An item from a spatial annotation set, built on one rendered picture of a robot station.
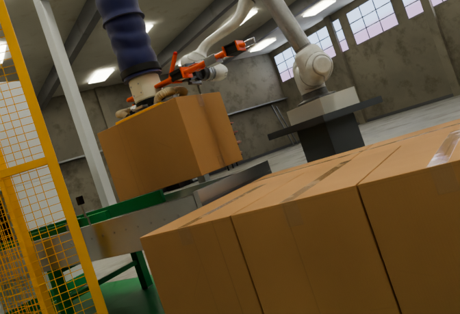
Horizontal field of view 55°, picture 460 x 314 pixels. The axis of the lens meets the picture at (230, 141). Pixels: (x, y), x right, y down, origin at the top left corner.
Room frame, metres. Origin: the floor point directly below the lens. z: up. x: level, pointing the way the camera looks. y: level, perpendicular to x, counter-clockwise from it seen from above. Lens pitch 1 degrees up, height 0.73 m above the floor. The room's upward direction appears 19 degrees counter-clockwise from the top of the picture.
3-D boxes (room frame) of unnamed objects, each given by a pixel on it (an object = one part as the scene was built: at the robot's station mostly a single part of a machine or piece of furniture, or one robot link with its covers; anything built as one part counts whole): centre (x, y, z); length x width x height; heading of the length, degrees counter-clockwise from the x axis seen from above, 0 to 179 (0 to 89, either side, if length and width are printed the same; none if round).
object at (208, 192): (2.26, 0.03, 0.58); 0.70 x 0.03 x 0.06; 148
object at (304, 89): (2.65, -0.57, 1.01); 0.18 x 0.16 x 0.22; 5
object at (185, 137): (2.46, 0.32, 0.86); 0.60 x 0.40 x 0.40; 57
